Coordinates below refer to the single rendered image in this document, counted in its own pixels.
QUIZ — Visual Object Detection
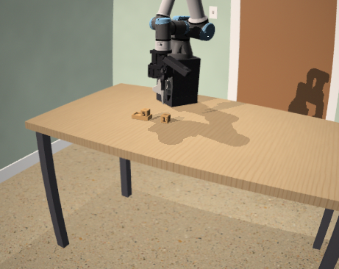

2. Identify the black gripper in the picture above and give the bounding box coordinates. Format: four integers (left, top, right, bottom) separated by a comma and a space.
148, 49, 174, 104

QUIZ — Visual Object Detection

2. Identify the tan wooden cube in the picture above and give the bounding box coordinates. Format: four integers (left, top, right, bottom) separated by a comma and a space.
160, 113, 171, 123
140, 108, 150, 117

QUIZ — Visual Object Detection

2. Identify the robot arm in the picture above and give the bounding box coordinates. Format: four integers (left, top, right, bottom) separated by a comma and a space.
149, 0, 215, 77

